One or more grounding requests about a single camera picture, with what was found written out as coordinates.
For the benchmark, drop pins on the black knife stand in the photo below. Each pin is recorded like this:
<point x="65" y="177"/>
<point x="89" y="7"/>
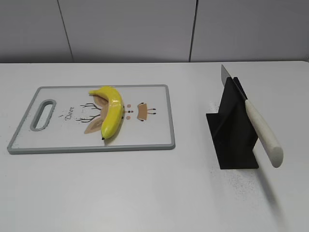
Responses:
<point x="232" y="133"/>

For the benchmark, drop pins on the white grey-rimmed cutting board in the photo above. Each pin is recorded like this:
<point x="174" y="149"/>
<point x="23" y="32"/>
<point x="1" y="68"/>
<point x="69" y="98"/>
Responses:
<point x="68" y="120"/>

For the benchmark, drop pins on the cleaver knife with white handle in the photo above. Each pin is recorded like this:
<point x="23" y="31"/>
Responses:
<point x="265" y="134"/>

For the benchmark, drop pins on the yellow plastic banana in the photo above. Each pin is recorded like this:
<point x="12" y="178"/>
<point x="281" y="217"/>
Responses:
<point x="115" y="111"/>

